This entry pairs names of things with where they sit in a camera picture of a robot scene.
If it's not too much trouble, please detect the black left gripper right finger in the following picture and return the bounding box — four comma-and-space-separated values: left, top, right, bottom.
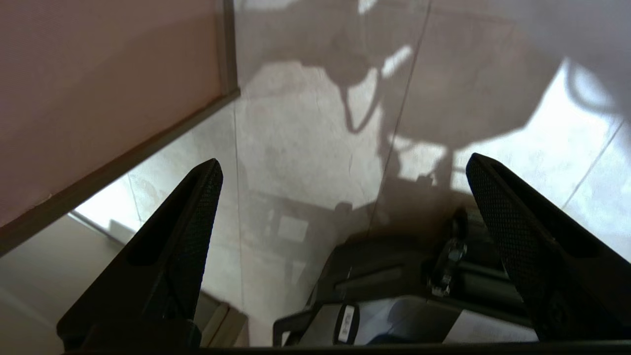
465, 153, 631, 342

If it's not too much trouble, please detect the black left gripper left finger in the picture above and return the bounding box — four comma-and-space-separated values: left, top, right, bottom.
56, 158, 224, 349

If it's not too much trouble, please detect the black wheeled robot base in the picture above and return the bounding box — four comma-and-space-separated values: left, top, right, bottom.
273, 205, 543, 346

